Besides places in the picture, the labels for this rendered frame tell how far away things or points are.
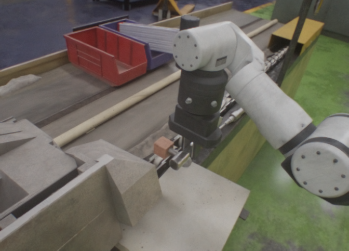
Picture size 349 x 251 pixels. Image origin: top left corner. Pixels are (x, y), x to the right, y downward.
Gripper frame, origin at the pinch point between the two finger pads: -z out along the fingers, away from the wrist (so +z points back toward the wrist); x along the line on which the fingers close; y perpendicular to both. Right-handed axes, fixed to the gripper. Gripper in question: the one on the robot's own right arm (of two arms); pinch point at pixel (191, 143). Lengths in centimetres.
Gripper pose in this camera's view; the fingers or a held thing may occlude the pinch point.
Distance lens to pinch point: 59.5
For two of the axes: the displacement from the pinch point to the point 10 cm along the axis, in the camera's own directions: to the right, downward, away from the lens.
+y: -5.8, 4.4, -6.9
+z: 1.0, -8.0, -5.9
